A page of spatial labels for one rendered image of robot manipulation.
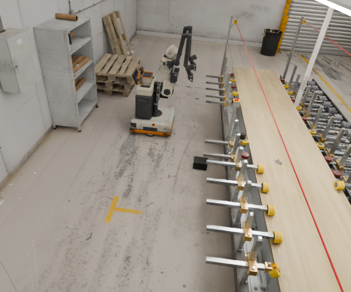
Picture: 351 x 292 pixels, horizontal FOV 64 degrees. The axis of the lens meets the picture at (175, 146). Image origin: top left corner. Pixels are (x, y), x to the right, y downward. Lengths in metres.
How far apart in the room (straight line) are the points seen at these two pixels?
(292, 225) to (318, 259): 0.29
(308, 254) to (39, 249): 2.41
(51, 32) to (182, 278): 3.35
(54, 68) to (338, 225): 3.82
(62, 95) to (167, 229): 2.54
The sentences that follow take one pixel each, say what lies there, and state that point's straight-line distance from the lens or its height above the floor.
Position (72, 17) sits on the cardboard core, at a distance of 4.63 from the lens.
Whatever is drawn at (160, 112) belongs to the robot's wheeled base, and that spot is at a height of 0.27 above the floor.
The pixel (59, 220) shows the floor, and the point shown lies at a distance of 3.40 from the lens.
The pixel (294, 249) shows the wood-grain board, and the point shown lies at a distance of 2.20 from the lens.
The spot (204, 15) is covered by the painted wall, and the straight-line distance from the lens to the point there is 10.16.
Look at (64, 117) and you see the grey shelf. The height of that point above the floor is 0.24.
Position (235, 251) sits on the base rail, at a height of 0.70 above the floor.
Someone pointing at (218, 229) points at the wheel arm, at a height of 0.96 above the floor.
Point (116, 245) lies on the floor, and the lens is 3.09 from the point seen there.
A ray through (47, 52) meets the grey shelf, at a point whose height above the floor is 1.24.
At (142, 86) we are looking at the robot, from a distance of 4.27.
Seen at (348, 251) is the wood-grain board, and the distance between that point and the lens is 2.40.
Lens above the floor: 2.52
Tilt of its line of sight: 35 degrees down
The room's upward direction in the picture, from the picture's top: 5 degrees clockwise
